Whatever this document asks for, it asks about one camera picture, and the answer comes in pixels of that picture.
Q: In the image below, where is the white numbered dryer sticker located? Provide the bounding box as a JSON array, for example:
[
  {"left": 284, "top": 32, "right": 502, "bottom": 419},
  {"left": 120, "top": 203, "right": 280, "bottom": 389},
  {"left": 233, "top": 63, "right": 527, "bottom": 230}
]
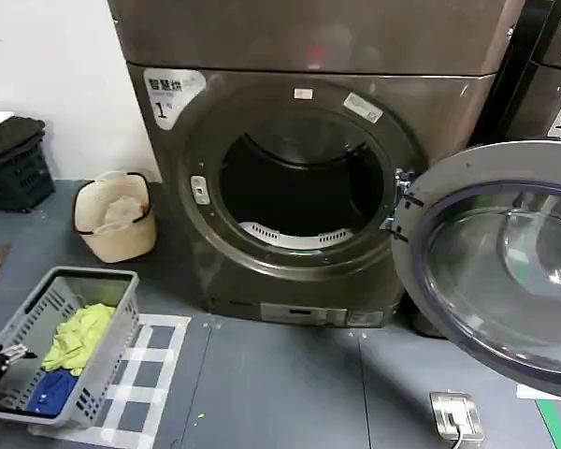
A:
[{"left": 142, "top": 67, "right": 208, "bottom": 132}]

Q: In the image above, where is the yellow-green cloth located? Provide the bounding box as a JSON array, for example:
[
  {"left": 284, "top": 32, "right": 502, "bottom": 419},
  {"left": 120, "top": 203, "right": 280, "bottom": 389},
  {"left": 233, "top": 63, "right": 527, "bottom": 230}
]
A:
[{"left": 41, "top": 302, "right": 119, "bottom": 378}]

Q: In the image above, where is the black plastic crate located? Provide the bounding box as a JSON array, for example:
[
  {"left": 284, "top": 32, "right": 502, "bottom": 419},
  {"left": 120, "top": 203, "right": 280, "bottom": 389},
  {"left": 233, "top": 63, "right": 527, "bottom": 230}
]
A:
[{"left": 0, "top": 138, "right": 57, "bottom": 215}]

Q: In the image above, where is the grey plastic laundry basket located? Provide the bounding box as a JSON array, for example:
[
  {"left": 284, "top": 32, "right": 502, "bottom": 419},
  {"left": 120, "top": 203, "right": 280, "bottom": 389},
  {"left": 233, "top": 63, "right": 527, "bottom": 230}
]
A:
[{"left": 0, "top": 266, "right": 141, "bottom": 427}]

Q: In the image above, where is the cream laundry hamper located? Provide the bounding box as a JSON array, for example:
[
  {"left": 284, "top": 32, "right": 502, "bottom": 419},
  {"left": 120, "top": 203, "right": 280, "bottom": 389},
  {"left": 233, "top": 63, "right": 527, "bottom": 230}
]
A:
[{"left": 72, "top": 169, "right": 158, "bottom": 264}]

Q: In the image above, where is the white cloth in hamper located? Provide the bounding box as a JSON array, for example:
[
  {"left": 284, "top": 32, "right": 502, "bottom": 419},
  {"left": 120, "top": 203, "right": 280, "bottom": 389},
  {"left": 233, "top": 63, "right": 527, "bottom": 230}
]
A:
[{"left": 102, "top": 196, "right": 145, "bottom": 231}]

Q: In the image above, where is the white checkered floor mat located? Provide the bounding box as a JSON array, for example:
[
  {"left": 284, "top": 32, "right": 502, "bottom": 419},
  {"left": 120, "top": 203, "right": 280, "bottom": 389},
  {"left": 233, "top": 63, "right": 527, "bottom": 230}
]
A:
[{"left": 92, "top": 312, "right": 193, "bottom": 430}]

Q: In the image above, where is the blue cloth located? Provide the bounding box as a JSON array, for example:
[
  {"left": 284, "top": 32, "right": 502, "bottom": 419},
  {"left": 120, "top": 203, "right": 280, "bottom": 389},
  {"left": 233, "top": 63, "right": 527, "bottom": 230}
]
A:
[{"left": 26, "top": 369, "right": 79, "bottom": 419}]

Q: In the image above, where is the white socket cable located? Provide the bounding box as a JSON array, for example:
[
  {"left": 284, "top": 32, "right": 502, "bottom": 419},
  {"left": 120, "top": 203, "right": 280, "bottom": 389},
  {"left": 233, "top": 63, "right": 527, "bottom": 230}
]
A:
[{"left": 447, "top": 418, "right": 465, "bottom": 449}]

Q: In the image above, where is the steel floor socket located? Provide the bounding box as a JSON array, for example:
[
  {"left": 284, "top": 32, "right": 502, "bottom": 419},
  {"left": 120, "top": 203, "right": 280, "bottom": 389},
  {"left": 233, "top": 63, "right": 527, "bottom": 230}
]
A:
[{"left": 428, "top": 389, "right": 488, "bottom": 443}]

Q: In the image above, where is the black clothes pile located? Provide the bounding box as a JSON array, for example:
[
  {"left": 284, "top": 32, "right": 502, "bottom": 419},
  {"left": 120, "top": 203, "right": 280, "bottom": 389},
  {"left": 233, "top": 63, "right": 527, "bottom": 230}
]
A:
[{"left": 0, "top": 116, "right": 47, "bottom": 160}]

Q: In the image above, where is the grey dryer with open drum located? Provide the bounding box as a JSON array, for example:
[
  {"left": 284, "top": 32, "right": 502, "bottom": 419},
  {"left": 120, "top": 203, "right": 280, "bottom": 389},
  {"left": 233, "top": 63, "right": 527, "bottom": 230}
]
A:
[{"left": 106, "top": 0, "right": 527, "bottom": 328}]

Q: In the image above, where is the grey dryer with sticker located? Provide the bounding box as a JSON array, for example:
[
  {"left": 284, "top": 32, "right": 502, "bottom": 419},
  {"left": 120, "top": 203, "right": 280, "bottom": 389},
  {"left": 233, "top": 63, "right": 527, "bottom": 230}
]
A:
[{"left": 467, "top": 0, "right": 561, "bottom": 149}]

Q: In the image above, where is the round glass dryer door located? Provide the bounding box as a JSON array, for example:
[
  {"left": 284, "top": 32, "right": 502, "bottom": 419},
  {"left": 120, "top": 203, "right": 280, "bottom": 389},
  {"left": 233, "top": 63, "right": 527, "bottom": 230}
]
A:
[{"left": 381, "top": 139, "right": 561, "bottom": 402}]

